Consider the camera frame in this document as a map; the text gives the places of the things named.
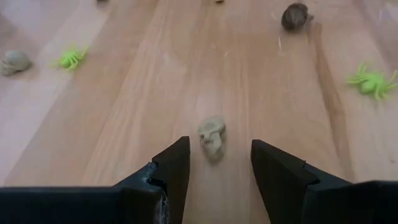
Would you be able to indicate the neon green plastic spider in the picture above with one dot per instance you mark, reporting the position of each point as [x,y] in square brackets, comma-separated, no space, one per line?
[371,84]
[70,59]

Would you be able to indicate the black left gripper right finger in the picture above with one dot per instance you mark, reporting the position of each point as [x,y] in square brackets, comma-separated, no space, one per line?
[276,180]

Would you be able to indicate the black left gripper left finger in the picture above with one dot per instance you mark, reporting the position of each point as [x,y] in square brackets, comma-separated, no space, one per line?
[174,174]

